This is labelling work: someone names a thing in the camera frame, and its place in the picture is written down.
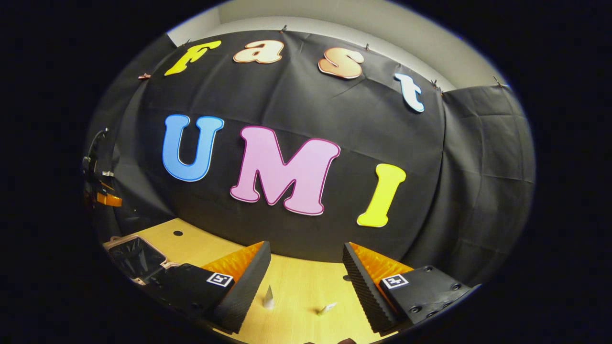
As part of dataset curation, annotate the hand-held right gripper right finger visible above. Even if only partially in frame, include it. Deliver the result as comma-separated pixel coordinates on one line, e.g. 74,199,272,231
342,242,481,334

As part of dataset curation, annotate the beige suitcase with black lining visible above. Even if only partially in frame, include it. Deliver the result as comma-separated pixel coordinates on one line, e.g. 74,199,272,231
103,235,181,286

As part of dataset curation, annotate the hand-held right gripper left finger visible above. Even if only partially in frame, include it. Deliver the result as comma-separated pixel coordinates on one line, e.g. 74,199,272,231
149,241,272,334

